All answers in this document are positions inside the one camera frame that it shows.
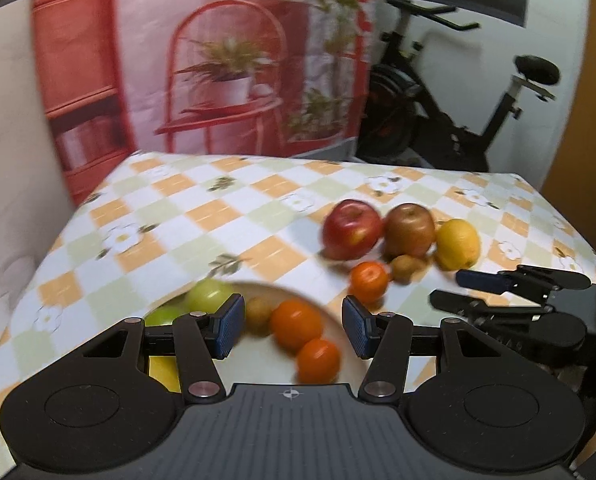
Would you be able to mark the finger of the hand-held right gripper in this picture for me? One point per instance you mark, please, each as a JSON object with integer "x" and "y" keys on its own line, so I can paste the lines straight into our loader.
{"x": 480, "y": 281}
{"x": 452, "y": 302}

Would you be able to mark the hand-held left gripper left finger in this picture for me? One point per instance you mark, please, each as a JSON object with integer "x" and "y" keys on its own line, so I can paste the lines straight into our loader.
{"x": 230, "y": 325}

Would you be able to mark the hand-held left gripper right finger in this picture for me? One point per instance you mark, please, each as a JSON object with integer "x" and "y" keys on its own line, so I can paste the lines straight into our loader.
{"x": 355, "y": 330}

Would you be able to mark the large yellow lemon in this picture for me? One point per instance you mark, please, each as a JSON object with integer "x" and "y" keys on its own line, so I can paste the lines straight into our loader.
{"x": 457, "y": 244}

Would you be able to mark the beige round plate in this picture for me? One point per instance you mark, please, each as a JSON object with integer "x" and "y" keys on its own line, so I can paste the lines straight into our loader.
{"x": 258, "y": 360}

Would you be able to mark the brown kiwi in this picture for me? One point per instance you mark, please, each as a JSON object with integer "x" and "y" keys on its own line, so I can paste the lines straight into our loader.
{"x": 258, "y": 315}
{"x": 406, "y": 266}

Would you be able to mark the large orange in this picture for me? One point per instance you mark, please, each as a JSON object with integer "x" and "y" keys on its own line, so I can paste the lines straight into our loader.
{"x": 296, "y": 324}

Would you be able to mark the small yellow lemon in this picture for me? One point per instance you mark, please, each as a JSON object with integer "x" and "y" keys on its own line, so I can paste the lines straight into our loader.
{"x": 163, "y": 371}

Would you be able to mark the dark red apple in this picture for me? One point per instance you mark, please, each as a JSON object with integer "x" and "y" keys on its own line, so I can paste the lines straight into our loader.
{"x": 409, "y": 230}

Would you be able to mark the bright red apple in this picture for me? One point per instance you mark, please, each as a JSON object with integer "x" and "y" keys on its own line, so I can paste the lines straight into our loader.
{"x": 352, "y": 230}

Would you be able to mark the green apple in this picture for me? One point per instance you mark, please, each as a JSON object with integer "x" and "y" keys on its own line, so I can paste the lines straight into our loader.
{"x": 209, "y": 295}
{"x": 164, "y": 316}

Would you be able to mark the small tangerine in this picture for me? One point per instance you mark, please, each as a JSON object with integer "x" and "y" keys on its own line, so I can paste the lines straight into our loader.
{"x": 318, "y": 360}

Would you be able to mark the checkered floral tablecloth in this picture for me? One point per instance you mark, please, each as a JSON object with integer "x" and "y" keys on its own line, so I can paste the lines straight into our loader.
{"x": 178, "y": 220}

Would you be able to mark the black exercise bike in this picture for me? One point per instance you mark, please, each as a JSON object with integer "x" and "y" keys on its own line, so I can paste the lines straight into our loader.
{"x": 427, "y": 125}

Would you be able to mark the orange wooden door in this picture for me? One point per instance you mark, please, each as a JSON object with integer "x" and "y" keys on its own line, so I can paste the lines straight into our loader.
{"x": 587, "y": 135}

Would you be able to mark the red chair wall poster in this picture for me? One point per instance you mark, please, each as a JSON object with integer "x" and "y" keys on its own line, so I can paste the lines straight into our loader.
{"x": 153, "y": 60}

